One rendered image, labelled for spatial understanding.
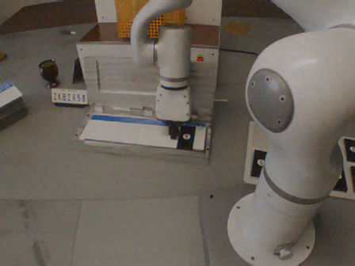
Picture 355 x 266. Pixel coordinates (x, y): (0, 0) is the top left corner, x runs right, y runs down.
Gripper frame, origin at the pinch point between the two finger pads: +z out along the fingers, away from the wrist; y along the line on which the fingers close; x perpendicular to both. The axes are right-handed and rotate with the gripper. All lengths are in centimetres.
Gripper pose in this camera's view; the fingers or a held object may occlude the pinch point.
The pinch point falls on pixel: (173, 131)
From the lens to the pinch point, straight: 82.7
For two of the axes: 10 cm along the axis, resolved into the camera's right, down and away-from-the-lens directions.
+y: 9.9, 0.9, -1.0
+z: -0.3, 8.6, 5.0
